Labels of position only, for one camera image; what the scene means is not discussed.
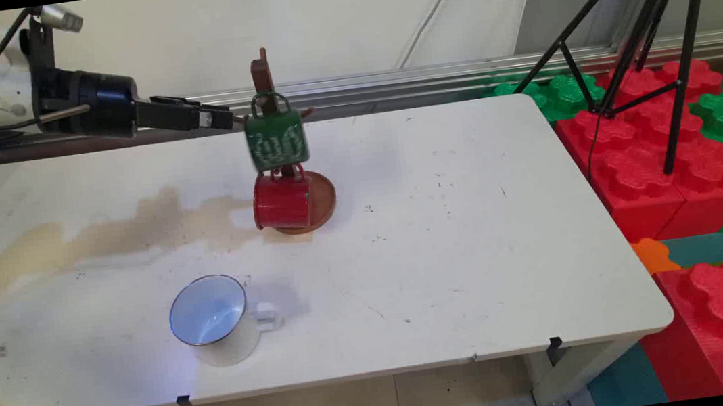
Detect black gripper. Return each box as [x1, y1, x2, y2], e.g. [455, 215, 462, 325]
[30, 47, 236, 152]

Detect red enamel mug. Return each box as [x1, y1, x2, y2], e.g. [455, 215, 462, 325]
[248, 163, 317, 235]

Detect brown wooden mug tree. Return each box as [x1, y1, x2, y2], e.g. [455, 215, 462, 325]
[225, 41, 342, 241]

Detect green enamel mug white print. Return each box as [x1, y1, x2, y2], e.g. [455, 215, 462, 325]
[240, 88, 312, 174]

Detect white table leg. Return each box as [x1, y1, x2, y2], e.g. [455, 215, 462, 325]
[523, 338, 638, 406]

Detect orange foam piece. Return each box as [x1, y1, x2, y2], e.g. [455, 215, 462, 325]
[629, 234, 682, 279]

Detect black tripod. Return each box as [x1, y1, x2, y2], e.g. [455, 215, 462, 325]
[502, 0, 723, 193]

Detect teal foam mat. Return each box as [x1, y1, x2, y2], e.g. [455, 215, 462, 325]
[660, 231, 723, 272]

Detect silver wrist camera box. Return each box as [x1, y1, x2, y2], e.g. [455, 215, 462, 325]
[35, 1, 86, 38]

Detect aluminium wall rail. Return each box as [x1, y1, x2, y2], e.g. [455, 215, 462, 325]
[185, 30, 723, 125]

